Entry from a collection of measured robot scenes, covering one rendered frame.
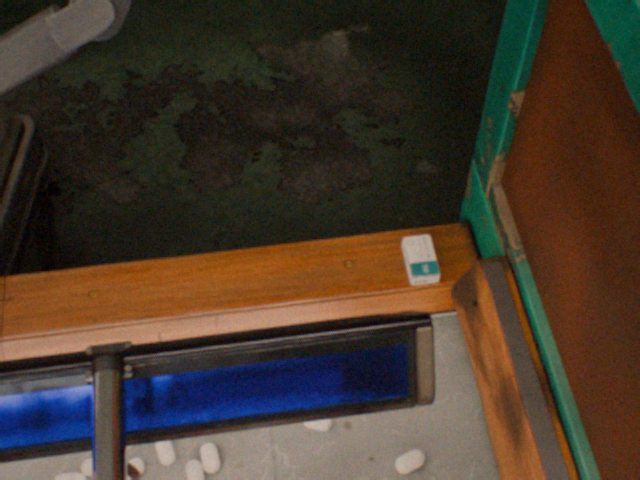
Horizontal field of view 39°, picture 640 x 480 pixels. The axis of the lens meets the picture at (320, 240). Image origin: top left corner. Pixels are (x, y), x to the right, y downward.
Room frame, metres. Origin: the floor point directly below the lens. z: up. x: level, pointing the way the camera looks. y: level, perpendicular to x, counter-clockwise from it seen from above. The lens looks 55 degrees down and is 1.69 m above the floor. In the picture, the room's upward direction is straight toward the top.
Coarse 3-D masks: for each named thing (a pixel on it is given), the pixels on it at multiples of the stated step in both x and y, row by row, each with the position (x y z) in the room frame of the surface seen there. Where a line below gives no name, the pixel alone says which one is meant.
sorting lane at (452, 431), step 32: (448, 320) 0.55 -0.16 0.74; (448, 352) 0.51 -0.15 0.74; (448, 384) 0.46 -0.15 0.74; (352, 416) 0.42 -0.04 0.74; (384, 416) 0.42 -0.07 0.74; (416, 416) 0.42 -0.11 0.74; (448, 416) 0.42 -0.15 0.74; (480, 416) 0.43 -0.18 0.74; (192, 448) 0.38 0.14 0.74; (224, 448) 0.38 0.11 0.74; (256, 448) 0.38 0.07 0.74; (288, 448) 0.38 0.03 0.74; (320, 448) 0.39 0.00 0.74; (352, 448) 0.39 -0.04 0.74; (384, 448) 0.39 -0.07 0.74; (416, 448) 0.39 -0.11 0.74; (448, 448) 0.39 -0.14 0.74; (480, 448) 0.39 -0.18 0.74
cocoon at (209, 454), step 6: (204, 444) 0.38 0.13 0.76; (210, 444) 0.38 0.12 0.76; (204, 450) 0.37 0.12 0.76; (210, 450) 0.37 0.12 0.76; (216, 450) 0.38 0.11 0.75; (204, 456) 0.37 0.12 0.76; (210, 456) 0.37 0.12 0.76; (216, 456) 0.37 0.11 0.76; (204, 462) 0.36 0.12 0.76; (210, 462) 0.36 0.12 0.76; (216, 462) 0.36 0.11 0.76; (204, 468) 0.36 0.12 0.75; (210, 468) 0.36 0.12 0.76; (216, 468) 0.36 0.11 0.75
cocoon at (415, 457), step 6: (414, 450) 0.38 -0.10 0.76; (420, 450) 0.38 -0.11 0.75; (402, 456) 0.37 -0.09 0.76; (408, 456) 0.37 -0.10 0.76; (414, 456) 0.37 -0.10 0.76; (420, 456) 0.37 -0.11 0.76; (396, 462) 0.36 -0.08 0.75; (402, 462) 0.36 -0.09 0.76; (408, 462) 0.36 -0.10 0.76; (414, 462) 0.36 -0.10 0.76; (420, 462) 0.36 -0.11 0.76; (396, 468) 0.36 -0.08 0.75; (402, 468) 0.36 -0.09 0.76; (408, 468) 0.36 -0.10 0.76; (414, 468) 0.36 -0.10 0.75
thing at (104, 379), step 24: (96, 360) 0.30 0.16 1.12; (120, 360) 0.30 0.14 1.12; (96, 384) 0.28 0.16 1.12; (120, 384) 0.28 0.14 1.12; (96, 408) 0.26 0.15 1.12; (120, 408) 0.26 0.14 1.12; (96, 432) 0.24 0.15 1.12; (120, 432) 0.24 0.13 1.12; (96, 456) 0.22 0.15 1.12; (120, 456) 0.23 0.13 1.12
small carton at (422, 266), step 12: (408, 240) 0.64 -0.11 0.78; (420, 240) 0.64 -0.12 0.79; (408, 252) 0.62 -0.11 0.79; (420, 252) 0.62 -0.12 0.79; (432, 252) 0.62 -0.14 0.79; (408, 264) 0.61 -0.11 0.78; (420, 264) 0.60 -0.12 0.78; (432, 264) 0.60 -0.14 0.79; (420, 276) 0.59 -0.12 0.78; (432, 276) 0.59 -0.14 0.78
